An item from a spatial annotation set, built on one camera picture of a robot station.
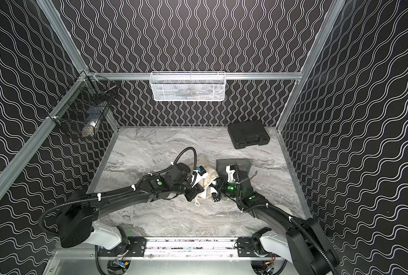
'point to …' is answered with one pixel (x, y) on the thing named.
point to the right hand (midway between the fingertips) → (211, 181)
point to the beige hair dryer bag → (212, 173)
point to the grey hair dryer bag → (241, 175)
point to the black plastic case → (247, 133)
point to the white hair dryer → (215, 196)
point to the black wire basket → (83, 107)
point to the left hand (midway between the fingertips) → (204, 187)
